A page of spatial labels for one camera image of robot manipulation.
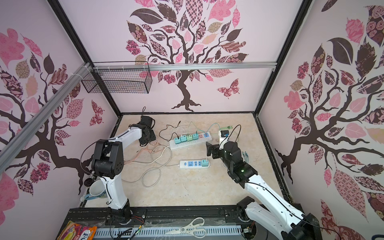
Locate pink usb cable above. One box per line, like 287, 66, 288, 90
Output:
123, 142, 164, 166

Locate long multicolour power strip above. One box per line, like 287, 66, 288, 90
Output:
169, 132, 213, 150

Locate green usb cable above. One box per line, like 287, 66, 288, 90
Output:
185, 121, 235, 134

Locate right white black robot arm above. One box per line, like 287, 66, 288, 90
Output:
206, 141, 322, 240

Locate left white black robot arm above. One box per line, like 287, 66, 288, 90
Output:
83, 115, 156, 225

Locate small blue-socket power strip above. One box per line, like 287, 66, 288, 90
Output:
179, 160, 211, 170

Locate white mug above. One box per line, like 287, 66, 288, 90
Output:
84, 180, 107, 201

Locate red yellow snack packet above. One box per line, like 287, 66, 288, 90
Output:
57, 221, 97, 240

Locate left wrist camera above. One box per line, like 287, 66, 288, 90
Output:
140, 116, 156, 129

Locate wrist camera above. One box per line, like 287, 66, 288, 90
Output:
140, 116, 156, 129
219, 129, 230, 148

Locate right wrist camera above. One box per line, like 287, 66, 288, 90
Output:
219, 129, 230, 148

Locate black usb cable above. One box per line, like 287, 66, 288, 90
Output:
158, 120, 182, 142

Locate black wire basket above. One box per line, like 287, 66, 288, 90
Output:
81, 61, 153, 94

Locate black mounting rail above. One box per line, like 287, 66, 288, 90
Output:
62, 205, 252, 227

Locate white handled scissors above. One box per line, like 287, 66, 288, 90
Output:
166, 217, 207, 239

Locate white slotted cable duct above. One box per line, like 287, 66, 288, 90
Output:
94, 226, 244, 240

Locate aluminium frame bar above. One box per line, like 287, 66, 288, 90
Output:
1, 62, 277, 173

